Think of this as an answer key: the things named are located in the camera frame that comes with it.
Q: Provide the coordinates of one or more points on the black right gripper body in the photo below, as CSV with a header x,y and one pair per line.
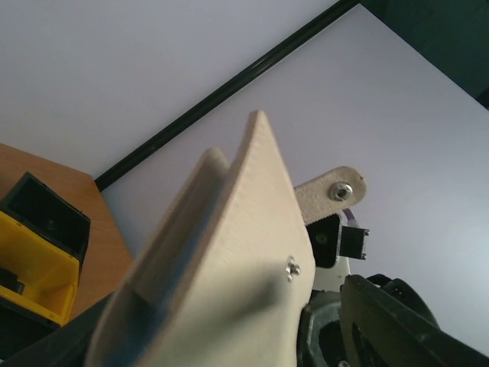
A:
x,y
319,337

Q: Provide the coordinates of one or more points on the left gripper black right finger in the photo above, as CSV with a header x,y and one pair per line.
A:
x,y
378,330

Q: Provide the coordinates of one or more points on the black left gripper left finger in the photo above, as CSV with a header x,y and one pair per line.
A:
x,y
66,346

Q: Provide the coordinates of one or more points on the beige card holder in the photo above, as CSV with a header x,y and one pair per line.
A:
x,y
224,279

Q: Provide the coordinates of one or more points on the black left card bin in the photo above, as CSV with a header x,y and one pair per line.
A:
x,y
20,328

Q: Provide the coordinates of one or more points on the black card bin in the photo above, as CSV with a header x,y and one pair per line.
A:
x,y
32,203
20,328

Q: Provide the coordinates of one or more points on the yellow middle card bin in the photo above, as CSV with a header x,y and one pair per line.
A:
x,y
50,275

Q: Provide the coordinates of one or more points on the black right card bin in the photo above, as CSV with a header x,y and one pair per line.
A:
x,y
32,203

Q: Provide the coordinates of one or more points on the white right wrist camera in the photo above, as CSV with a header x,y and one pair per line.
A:
x,y
336,240

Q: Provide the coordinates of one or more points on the black frame post right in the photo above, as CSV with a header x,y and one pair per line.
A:
x,y
250,73

